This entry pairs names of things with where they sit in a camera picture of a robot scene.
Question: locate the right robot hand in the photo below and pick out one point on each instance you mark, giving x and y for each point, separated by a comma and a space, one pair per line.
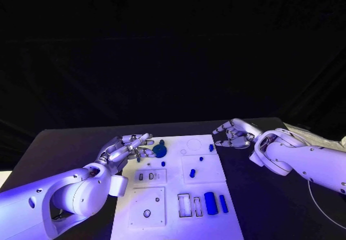
239, 131

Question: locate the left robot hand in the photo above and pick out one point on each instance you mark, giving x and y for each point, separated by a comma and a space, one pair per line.
118, 153

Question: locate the blue block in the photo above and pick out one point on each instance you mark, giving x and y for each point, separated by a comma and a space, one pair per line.
210, 147

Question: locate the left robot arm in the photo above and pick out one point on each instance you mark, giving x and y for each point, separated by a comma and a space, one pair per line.
26, 206

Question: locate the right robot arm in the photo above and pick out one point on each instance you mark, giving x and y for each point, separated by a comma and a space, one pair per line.
297, 155

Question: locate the white task board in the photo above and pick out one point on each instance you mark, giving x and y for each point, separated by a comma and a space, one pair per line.
173, 225

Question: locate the blue gear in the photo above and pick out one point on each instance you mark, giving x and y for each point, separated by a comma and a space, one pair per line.
159, 150

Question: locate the white fabric cover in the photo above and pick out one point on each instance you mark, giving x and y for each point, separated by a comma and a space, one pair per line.
316, 137

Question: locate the thin long blue cylinder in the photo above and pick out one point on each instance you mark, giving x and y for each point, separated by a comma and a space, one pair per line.
223, 203

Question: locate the thick blue cylinder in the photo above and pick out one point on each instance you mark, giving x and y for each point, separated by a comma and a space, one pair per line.
210, 203

